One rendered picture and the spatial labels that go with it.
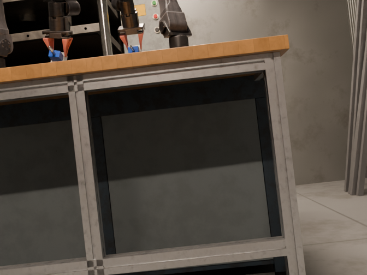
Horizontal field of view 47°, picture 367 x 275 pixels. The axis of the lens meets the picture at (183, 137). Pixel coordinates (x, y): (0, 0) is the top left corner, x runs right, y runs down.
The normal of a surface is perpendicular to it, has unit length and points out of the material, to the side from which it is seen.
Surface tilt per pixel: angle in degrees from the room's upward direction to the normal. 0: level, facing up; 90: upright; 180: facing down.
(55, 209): 90
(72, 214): 90
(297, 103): 90
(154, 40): 90
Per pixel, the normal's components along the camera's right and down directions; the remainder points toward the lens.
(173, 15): 0.45, -0.32
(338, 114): -0.02, -0.01
